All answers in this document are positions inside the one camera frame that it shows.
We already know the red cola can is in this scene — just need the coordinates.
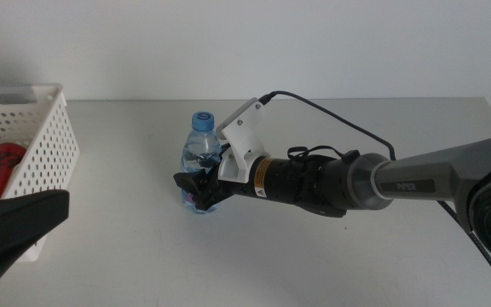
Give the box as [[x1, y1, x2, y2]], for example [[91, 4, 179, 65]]
[[0, 142, 29, 203]]

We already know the clear blue water bottle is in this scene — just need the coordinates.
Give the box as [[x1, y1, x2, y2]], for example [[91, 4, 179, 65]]
[[179, 110, 223, 216]]

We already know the white perforated plastic basket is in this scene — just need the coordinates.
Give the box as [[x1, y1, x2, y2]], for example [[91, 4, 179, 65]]
[[0, 82, 81, 263]]

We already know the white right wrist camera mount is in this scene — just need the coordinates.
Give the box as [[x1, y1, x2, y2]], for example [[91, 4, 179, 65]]
[[215, 96, 272, 182]]

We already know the thin black right gripper cable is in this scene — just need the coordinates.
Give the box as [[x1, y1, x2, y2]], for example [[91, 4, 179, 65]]
[[286, 145, 361, 163]]

